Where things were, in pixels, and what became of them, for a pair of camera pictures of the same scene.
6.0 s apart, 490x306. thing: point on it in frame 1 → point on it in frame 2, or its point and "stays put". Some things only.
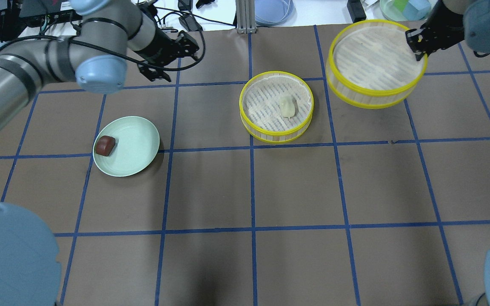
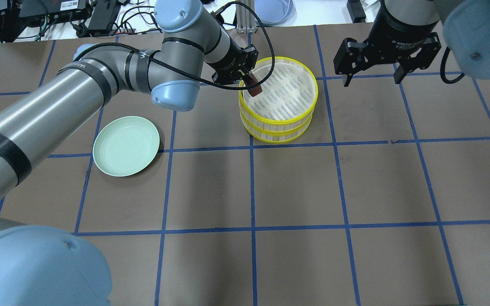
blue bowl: [274, 12] stays put
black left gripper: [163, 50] → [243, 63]
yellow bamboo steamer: [371, 64] → [284, 109]
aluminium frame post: [245, 16] stays put
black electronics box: [48, 10] stays put
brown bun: [103, 145] → [254, 91]
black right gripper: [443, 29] → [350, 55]
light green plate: [137, 143] stays put
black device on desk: [356, 10] stays put
